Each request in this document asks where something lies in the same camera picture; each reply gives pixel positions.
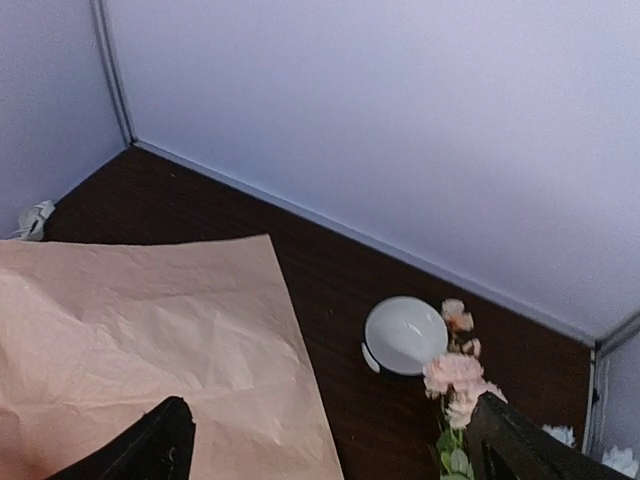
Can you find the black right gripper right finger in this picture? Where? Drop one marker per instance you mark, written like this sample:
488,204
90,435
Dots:
503,444

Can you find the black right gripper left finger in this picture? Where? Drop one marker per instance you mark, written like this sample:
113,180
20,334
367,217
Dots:
158,446

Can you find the pink and green wrapping paper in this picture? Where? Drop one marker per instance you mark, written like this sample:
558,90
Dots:
95,336

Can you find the white and dark bowl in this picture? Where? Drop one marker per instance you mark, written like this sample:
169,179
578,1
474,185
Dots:
402,335

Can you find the white ribbon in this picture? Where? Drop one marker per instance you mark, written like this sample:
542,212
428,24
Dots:
31,222

